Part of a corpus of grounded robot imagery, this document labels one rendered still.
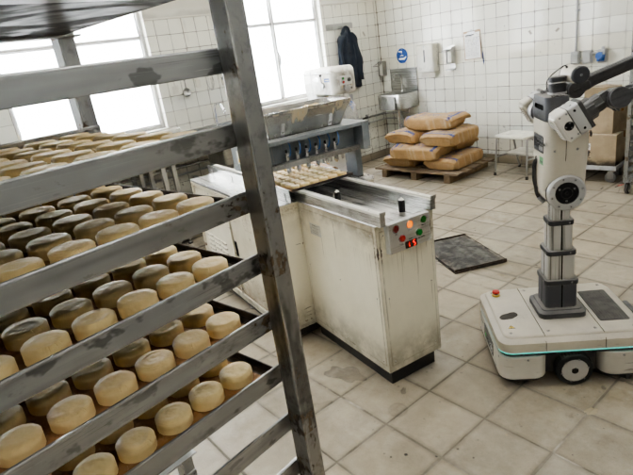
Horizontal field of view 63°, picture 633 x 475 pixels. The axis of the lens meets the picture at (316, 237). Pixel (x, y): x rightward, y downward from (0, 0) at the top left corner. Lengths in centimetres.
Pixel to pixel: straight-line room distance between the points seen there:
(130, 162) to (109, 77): 9
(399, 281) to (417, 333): 32
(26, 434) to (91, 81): 38
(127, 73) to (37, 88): 9
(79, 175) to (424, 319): 219
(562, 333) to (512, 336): 21
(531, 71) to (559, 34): 46
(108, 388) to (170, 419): 11
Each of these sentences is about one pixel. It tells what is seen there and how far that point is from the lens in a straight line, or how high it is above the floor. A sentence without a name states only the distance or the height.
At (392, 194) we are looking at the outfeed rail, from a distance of 259.
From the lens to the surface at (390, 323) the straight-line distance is 246.
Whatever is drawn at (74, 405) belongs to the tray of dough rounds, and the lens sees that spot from 69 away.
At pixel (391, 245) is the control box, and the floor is 74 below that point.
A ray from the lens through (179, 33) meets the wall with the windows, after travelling 590.
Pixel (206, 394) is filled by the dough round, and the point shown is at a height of 115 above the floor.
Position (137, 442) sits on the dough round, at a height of 115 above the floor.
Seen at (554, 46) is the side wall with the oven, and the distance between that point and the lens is 625.
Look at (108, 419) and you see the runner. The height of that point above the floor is 123.
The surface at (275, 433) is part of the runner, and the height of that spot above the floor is 105.
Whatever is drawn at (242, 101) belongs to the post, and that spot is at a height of 154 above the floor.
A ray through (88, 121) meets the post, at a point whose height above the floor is 153.
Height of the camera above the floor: 159
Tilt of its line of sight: 20 degrees down
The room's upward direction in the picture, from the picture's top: 9 degrees counter-clockwise
